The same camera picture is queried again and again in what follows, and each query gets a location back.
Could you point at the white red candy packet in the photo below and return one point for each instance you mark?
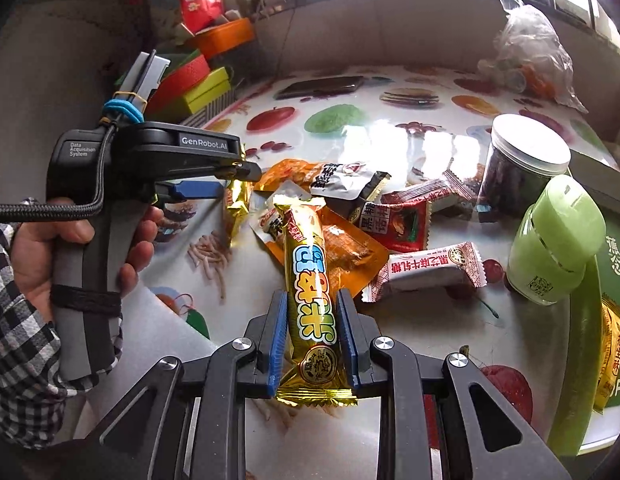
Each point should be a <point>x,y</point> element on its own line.
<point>425,272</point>

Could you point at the green jar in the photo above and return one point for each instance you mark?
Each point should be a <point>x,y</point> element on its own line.
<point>550,250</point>

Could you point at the black white striped box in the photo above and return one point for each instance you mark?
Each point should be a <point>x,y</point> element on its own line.
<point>210,110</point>

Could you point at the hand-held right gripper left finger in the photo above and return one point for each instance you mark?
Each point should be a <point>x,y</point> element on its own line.
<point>277,345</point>

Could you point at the yellow orange snack packet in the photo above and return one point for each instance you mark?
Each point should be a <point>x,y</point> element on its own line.
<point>610,355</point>

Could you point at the person's left forearm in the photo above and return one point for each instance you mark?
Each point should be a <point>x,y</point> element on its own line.
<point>20,360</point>

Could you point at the orange snack packet white label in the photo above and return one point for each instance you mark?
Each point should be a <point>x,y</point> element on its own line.
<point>350,250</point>
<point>290,170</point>

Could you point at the black phone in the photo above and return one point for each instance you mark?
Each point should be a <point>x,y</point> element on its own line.
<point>320,87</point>

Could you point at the person's left hand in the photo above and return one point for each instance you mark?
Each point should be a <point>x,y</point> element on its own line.
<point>35,260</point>

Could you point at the red snack packet black label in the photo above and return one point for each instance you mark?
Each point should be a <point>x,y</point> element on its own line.
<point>405,225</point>

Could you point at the green yellow box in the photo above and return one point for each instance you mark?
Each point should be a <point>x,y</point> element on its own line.
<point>205,90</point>

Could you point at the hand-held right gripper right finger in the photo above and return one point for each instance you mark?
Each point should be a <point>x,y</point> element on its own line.
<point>346,340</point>

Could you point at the red green box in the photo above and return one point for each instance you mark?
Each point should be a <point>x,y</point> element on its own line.
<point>182,77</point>

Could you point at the clear plastic bag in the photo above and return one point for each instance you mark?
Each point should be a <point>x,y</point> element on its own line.
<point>530,50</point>

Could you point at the long yellow snack bar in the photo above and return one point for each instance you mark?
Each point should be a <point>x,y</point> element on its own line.
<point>310,280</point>

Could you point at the clear jar white lid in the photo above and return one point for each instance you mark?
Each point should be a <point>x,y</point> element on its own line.
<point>520,180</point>

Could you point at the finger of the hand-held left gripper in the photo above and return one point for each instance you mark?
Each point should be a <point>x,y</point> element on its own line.
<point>247,172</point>
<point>195,190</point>

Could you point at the green cardboard box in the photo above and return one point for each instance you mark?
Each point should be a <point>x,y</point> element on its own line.
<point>585,360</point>

